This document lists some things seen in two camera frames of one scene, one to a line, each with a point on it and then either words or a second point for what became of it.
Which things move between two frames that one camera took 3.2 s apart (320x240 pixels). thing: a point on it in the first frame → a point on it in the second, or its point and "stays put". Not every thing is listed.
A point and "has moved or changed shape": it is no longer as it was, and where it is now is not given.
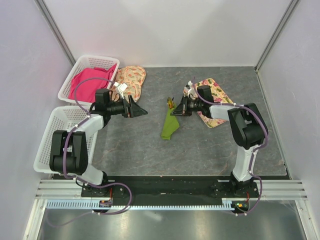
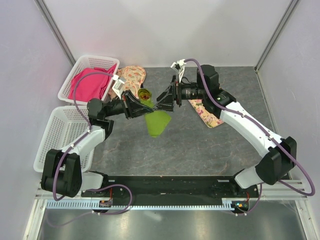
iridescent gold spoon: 170,102 has moved or changed shape
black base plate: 196,188 stays put
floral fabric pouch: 129,81 stays put
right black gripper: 185,110 → 166,99
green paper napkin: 171,124 → 156,121
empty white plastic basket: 64,118 stays put
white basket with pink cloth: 91,73 stays put
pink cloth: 86,90 stays put
